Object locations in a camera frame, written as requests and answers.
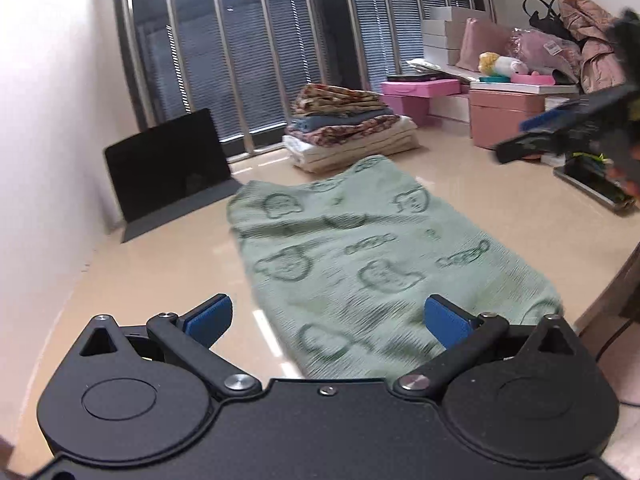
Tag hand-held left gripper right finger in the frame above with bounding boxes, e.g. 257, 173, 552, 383
392, 295, 581, 403

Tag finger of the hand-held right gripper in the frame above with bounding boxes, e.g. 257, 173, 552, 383
519, 85, 636, 133
492, 127, 601, 164

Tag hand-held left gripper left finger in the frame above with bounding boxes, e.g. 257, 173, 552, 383
80, 293, 263, 403

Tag green bear print pants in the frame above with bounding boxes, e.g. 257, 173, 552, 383
227, 154, 565, 381

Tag dusty pink storage box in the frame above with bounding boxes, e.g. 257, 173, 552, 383
469, 82, 578, 150

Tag pink tray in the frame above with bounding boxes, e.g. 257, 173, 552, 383
510, 72, 556, 86

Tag pink plastic bag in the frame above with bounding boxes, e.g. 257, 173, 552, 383
510, 29, 581, 84

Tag smartphone on table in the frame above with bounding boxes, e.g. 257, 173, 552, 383
552, 152, 637, 212

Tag yellow and white plush toy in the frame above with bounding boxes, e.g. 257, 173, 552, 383
478, 51, 530, 80

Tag black handbag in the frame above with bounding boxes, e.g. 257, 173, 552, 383
522, 0, 576, 42

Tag pink paper bag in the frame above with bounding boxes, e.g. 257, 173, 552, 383
456, 17, 513, 72

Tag bright pink box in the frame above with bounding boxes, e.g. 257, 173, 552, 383
381, 79, 461, 127

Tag white box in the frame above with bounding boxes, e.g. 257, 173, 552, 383
421, 19, 471, 37
423, 35, 462, 67
429, 6, 490, 24

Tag black flat case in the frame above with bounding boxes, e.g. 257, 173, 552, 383
387, 72, 444, 84

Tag black tablet with keyboard case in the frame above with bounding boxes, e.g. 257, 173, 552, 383
104, 108, 241, 244

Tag cream folded cloth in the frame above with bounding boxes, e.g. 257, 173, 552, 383
283, 117, 421, 175

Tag dark red floral folded cloth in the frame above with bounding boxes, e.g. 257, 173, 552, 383
286, 115, 401, 149

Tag orange floral folded cloth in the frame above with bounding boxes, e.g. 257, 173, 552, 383
291, 84, 386, 117

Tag blue folded cloth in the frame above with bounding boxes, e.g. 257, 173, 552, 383
290, 107, 396, 134

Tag window with metal bars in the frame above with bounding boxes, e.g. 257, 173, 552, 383
112, 0, 496, 162

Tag black cable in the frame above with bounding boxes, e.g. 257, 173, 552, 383
595, 310, 640, 357

